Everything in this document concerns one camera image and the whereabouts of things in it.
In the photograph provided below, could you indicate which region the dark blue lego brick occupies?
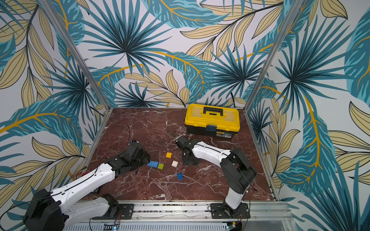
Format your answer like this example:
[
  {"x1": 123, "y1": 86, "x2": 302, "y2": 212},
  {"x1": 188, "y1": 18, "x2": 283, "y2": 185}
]
[{"x1": 177, "y1": 173, "x2": 184, "y2": 180}]

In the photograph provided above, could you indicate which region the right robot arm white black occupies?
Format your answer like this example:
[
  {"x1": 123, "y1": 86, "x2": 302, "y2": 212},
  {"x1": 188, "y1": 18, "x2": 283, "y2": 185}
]
[{"x1": 176, "y1": 136, "x2": 257, "y2": 215}]

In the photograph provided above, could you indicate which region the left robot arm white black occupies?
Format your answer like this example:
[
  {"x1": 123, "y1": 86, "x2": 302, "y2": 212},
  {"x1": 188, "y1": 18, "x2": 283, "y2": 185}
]
[{"x1": 23, "y1": 141, "x2": 150, "y2": 231}]

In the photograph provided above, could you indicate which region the blue 2x4 lego brick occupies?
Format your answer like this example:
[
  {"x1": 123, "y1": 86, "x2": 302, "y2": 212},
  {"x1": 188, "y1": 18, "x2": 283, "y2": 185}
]
[{"x1": 147, "y1": 161, "x2": 159, "y2": 168}]

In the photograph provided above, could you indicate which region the yellow black toolbox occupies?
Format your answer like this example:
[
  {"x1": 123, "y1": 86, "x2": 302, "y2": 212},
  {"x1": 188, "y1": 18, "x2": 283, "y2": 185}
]
[{"x1": 184, "y1": 104, "x2": 241, "y2": 139}]

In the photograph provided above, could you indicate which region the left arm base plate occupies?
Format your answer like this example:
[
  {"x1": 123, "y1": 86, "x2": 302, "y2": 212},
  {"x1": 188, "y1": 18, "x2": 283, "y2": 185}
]
[{"x1": 92, "y1": 204, "x2": 134, "y2": 220}]

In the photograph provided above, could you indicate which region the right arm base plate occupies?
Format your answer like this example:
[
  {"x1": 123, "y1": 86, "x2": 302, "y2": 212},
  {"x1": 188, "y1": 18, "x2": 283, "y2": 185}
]
[{"x1": 210, "y1": 203, "x2": 251, "y2": 219}]

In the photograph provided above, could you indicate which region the aluminium front rail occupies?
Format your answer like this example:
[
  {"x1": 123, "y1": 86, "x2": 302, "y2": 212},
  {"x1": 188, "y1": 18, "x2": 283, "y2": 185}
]
[{"x1": 69, "y1": 200, "x2": 298, "y2": 231}]

